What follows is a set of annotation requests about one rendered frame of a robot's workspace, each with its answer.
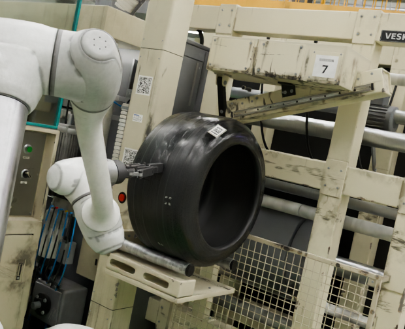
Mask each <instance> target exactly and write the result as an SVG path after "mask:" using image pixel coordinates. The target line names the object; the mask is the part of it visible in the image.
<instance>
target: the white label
mask: <svg viewBox="0 0 405 329"><path fill-rule="evenodd" d="M226 130H227V129H225V128H223V127H222V126H220V125H218V124H217V125H216V126H215V127H213V128H212V129H210V130H209V131H208V133H210V134H212V135H213V136H215V137H216V138H217V137H219V136H220V135H221V134H223V133H224V132H225V131H226Z"/></svg>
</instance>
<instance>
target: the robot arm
mask: <svg viewBox="0 0 405 329"><path fill-rule="evenodd" d="M121 81H122V57H121V54H120V50H119V48H118V45H117V44H116V41H115V40H114V39H113V37H112V36H111V35H110V34H108V33H107V32H106V31H103V30H101V29H95V28H92V29H83V30H80V31H78V32H76V31H67V30H62V29H56V28H53V27H48V26H47V25H43V24H40V23H35V22H28V21H24V20H16V19H11V18H0V261H1V255H2V251H3V244H4V241H5V234H6V230H7V223H8V217H9V213H10V206H11V202H12V196H13V192H14V185H15V181H16V175H17V171H18V164H19V160H20V154H21V150H22V143H23V139H24V133H25V126H26V122H27V116H28V115H29V114H30V113H32V111H33V110H34V109H35V108H36V106H37V104H38V102H39V101H40V99H41V97H42V95H50V96H55V97H60V98H64V99H68V100H70V101H71V104H72V108H73V114H74V122H75V126H76V133H77V137H78V143H79V146H80V152H81V155H82V157H74V158H70V159H64V160H61V161H58V162H56V163H55V164H53V165H52V166H51V167H50V168H49V170H48V172H47V176H46V181H47V184H48V187H49V188H50V189H51V190H52V191H53V192H55V193H57V194H59V195H64V197H65V198H66V199H67V200H68V201H69V202H70V203H71V205H72V207H73V210H74V214H75V217H76V220H77V223H78V226H79V227H80V230H81V232H82V234H83V236H84V238H85V240H86V242H87V244H88V245H89V246H90V247H91V248H92V249H93V250H94V251H95V252H96V253H98V254H100V255H105V254H108V253H111V252H113V251H115V250H117V249H119V248H121V246H122V244H123V243H124V230H123V226H122V219H121V215H120V209H119V206H118V205H117V203H116V202H115V201H114V200H113V196H112V188H111V187H112V186H113V185H115V184H120V183H122V182H123V181H124V180H125V178H132V177H136V176H137V178H138V179H142V178H144V177H147V176H152V175H153V174H154V173H160V172H163V163H151V164H146V163H145V162H142V164H140V163H122V162H121V161H120V160H112V159H107V158H106V150H105V142H104V138H103V118H104V116H105V114H106V113H107V111H108V110H109V108H110V107H111V106H112V104H113V102H114V99H115V98H116V95H117V94H118V91H119V90H120V85H121ZM0 329H3V326H2V324H1V322H0Z"/></svg>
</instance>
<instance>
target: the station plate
mask: <svg viewBox="0 0 405 329"><path fill-rule="evenodd" d="M338 58H339V57H338V56H331V55H317V54H316V60H315V63H314V69H313V73H312V76H318V77H325V78H334V77H335V74H336V68H337V64H338Z"/></svg>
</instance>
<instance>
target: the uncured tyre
mask: <svg viewBox="0 0 405 329"><path fill-rule="evenodd" d="M217 124H218V125H220V126H222V127H223V128H225V129H227V130H226V131H225V132H224V133H223V134H221V135H220V136H219V137H217V138H216V137H215V136H213V135H212V134H210V133H208V131H209V130H210V129H212V128H213V127H215V126H216V125H217ZM142 162H145V163H146V164H151V163H163V172H160V173H154V174H153V175H152V176H147V177H144V178H145V179H148V180H149V181H148V180H144V179H138V178H137V177H132V178H129V179H128V183H127V206H128V212H129V218H130V222H131V225H132V227H133V230H134V231H135V234H136V235H137V237H138V238H139V240H140V241H141V242H142V243H143V244H144V245H146V246H147V247H148V248H150V249H153V250H156V251H159V252H161V253H164V254H166V255H169V256H172V257H174V258H177V259H180V260H182V261H185V262H188V263H190V264H192V265H194V266H198V267H207V266H213V265H215V264H217V263H219V262H221V261H223V260H224V259H226V258H227V257H229V256H231V255H232V254H233V253H234V252H235V251H236V250H237V249H238V248H239V247H240V246H241V245H242V244H243V243H244V241H245V240H246V238H247V237H248V235H249V234H250V232H251V230H252V228H253V226H254V224H255V222H256V220H257V217H258V215H259V211H260V209H261V204H262V201H263V195H264V191H265V161H264V157H263V153H262V151H261V148H260V146H259V144H258V142H257V140H256V138H255V136H254V134H253V133H252V131H251V130H250V129H249V128H248V127H247V126H246V125H245V124H243V123H241V122H239V121H237V120H235V119H233V118H230V117H223V116H216V115H212V114H205V113H201V112H193V111H190V112H181V113H177V114H174V115H171V116H169V117H167V118H166V119H164V120H163V121H162V122H160V123H159V124H158V125H157V126H156V127H155V128H154V129H153V130H152V131H151V132H150V134H149V135H148V136H147V137H146V139H145V140H144V141H143V143H142V144H141V146H140V147H139V149H138V151H137V154H136V155H135V158H134V160H133V163H140V164H141V165H142ZM165 195H171V196H172V206H171V207H168V206H164V199H165ZM157 241H158V242H161V243H163V245H164V246H165V247H162V246H160V245H158V243H157Z"/></svg>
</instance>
